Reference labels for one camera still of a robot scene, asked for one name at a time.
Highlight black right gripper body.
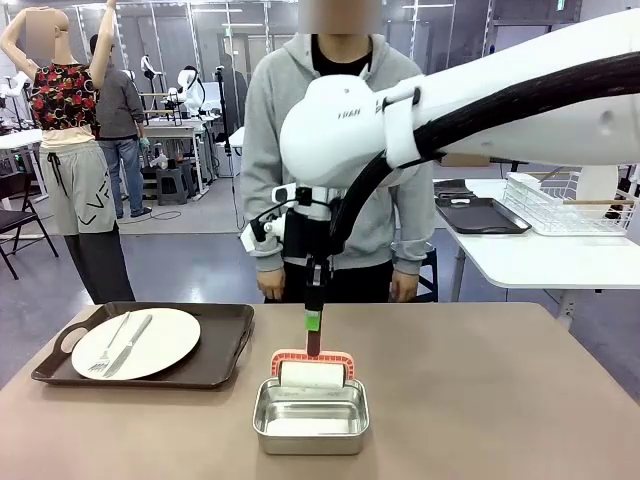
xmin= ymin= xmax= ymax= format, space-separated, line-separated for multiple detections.
xmin=282 ymin=205 xmax=334 ymax=269

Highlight pink lint roller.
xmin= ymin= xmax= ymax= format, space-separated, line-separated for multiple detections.
xmin=269 ymin=329 xmax=359 ymax=392

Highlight dark brown serving tray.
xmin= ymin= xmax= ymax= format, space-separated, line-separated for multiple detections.
xmin=30 ymin=302 xmax=255 ymax=390

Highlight person's left forearm grey sleeve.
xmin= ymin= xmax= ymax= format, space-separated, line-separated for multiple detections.
xmin=392 ymin=194 xmax=436 ymax=276

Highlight person's right hand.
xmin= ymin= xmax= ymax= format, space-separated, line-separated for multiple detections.
xmin=257 ymin=269 xmax=285 ymax=302

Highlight person's left hand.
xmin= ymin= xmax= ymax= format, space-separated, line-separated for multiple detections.
xmin=389 ymin=272 xmax=419 ymax=304

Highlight person in grey hoodie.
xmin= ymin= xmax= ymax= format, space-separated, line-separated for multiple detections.
xmin=239 ymin=32 xmax=436 ymax=305

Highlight rectangular metal container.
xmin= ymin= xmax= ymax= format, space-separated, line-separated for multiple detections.
xmin=252 ymin=377 xmax=371 ymax=456

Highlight dark grey step stool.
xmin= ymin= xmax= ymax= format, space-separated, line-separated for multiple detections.
xmin=155 ymin=167 xmax=196 ymax=207

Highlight black serving tray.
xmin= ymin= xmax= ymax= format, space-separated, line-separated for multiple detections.
xmin=435 ymin=196 xmax=532 ymax=235
xmin=433 ymin=178 xmax=471 ymax=199

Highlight white workbench desk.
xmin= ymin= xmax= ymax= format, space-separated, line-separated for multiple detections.
xmin=132 ymin=124 xmax=206 ymax=201

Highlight brown cardboard box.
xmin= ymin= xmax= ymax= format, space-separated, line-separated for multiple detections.
xmin=439 ymin=153 xmax=492 ymax=168

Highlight silver table knife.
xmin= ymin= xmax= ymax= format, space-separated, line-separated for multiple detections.
xmin=102 ymin=313 xmax=153 ymax=379

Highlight black trousers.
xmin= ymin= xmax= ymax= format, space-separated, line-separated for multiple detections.
xmin=64 ymin=232 xmax=137 ymax=305

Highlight person in grey sweater jeans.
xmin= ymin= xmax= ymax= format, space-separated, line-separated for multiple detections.
xmin=88 ymin=33 xmax=154 ymax=220

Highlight silver fork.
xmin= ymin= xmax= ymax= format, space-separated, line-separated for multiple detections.
xmin=88 ymin=311 xmax=131 ymax=377

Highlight large white table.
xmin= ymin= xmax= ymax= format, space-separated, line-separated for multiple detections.
xmin=433 ymin=178 xmax=640 ymax=331

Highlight beige mannequin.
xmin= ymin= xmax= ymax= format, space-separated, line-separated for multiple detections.
xmin=0 ymin=0 xmax=137 ymax=305

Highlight red floral crop top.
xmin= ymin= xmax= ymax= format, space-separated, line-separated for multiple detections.
xmin=29 ymin=62 xmax=99 ymax=132

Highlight black folding chair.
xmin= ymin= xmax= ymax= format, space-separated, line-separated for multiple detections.
xmin=0 ymin=187 xmax=60 ymax=281

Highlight white side table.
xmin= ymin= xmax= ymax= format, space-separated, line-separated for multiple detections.
xmin=0 ymin=128 xmax=45 ymax=211

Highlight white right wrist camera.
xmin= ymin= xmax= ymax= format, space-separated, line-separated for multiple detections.
xmin=239 ymin=182 xmax=301 ymax=259

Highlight black camera tripod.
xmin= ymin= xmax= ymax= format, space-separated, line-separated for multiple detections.
xmin=214 ymin=64 xmax=241 ymax=234

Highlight grey drawstring shorts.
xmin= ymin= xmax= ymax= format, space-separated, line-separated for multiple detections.
xmin=39 ymin=144 xmax=120 ymax=236

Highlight white wire dish rack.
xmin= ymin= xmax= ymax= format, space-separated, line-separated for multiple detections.
xmin=503 ymin=171 xmax=637 ymax=237

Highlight black sleeved arm cable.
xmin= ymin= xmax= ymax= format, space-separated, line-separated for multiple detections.
xmin=329 ymin=49 xmax=640 ymax=257

